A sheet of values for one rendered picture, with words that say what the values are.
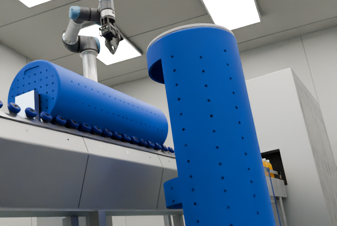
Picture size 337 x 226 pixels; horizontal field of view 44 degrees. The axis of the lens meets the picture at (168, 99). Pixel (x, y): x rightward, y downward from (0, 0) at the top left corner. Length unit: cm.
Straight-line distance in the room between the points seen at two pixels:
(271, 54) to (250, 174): 618
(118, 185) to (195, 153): 83
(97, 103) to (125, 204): 47
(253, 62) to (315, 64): 100
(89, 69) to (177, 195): 169
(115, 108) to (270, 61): 546
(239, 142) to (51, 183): 73
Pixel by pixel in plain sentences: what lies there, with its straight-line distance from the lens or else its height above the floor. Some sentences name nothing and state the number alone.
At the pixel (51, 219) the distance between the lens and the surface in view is 235.
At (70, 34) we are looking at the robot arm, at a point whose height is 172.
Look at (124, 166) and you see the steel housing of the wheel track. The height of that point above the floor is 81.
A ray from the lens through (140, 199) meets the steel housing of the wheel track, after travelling 204.
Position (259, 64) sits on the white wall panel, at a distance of 720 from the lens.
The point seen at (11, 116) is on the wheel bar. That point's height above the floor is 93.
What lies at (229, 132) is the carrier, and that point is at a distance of 110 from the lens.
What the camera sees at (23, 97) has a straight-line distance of 171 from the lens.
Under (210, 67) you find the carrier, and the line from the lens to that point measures 115.
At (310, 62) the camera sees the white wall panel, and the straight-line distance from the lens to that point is 714.
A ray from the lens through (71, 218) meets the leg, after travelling 184.
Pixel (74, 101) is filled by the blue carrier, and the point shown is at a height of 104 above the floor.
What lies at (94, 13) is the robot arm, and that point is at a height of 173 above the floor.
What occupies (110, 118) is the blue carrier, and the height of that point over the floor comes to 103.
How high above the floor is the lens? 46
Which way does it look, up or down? 19 degrees up
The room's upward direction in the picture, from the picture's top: 8 degrees counter-clockwise
